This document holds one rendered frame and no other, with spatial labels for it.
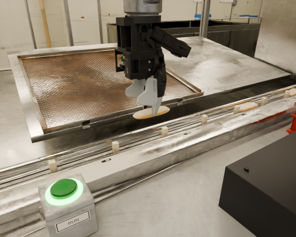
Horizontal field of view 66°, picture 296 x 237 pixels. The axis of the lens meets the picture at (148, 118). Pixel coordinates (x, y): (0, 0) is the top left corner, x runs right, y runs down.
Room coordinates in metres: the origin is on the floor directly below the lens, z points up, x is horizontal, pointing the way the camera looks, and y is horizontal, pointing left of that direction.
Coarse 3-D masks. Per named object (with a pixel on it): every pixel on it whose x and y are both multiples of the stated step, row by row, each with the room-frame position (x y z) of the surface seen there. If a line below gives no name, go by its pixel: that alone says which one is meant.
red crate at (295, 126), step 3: (291, 114) 0.58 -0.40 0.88; (294, 114) 0.58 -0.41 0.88; (294, 117) 0.58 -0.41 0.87; (294, 120) 0.58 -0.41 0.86; (294, 123) 0.57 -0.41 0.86; (291, 126) 0.58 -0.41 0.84; (294, 126) 0.57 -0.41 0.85; (288, 129) 0.58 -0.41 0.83; (291, 129) 0.58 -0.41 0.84; (294, 129) 0.57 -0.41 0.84; (288, 132) 0.57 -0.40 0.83; (291, 132) 0.57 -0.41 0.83
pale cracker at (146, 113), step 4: (148, 108) 0.51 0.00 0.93; (160, 108) 0.51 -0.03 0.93; (164, 108) 0.51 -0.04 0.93; (168, 108) 0.52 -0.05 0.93; (136, 112) 0.49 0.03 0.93; (140, 112) 0.49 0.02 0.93; (144, 112) 0.49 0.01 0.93; (148, 112) 0.49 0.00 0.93; (160, 112) 0.50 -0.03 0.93; (164, 112) 0.50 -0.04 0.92; (136, 116) 0.48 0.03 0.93; (140, 116) 0.48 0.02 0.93; (144, 116) 0.48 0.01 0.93; (148, 116) 0.48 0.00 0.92; (152, 116) 0.48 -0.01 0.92
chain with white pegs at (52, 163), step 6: (264, 102) 0.73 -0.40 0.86; (270, 102) 0.77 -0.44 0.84; (234, 108) 0.67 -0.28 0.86; (204, 120) 0.59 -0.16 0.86; (162, 132) 0.52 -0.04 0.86; (156, 138) 0.52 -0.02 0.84; (114, 144) 0.44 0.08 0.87; (138, 144) 0.49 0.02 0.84; (114, 150) 0.44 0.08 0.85; (48, 162) 0.38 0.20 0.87; (54, 162) 0.38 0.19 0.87; (54, 168) 0.38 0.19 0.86; (42, 174) 0.37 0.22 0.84; (6, 186) 0.34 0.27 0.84
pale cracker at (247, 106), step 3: (240, 105) 0.70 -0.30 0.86; (243, 105) 0.70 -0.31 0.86; (246, 105) 0.70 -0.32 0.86; (249, 105) 0.70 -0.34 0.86; (252, 105) 0.70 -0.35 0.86; (255, 105) 0.70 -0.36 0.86; (240, 108) 0.68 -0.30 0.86; (243, 108) 0.68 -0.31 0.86; (246, 108) 0.68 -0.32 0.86; (249, 108) 0.68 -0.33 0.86; (252, 108) 0.69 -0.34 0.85
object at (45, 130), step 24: (96, 48) 1.04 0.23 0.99; (24, 72) 0.77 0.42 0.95; (48, 72) 0.79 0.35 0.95; (72, 72) 0.81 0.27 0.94; (96, 72) 0.82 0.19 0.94; (168, 72) 0.88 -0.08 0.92; (48, 96) 0.63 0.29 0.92; (72, 96) 0.64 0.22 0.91; (96, 96) 0.65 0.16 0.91; (120, 96) 0.67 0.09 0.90; (192, 96) 0.70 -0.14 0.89; (48, 120) 0.51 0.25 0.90; (96, 120) 0.53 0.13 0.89
